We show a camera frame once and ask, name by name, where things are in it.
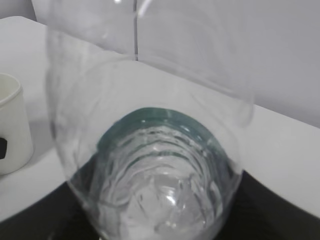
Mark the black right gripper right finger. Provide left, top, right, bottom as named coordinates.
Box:
left=216, top=171, right=320, bottom=240

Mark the clear water bottle green label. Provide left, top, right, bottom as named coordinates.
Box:
left=46, top=0, right=254, bottom=240

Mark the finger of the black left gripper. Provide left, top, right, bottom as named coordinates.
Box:
left=0, top=137, right=8, bottom=159

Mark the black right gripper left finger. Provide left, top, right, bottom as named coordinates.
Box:
left=0, top=183, right=100, bottom=240

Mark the white paper cup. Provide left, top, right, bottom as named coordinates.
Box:
left=0, top=73, right=34, bottom=175

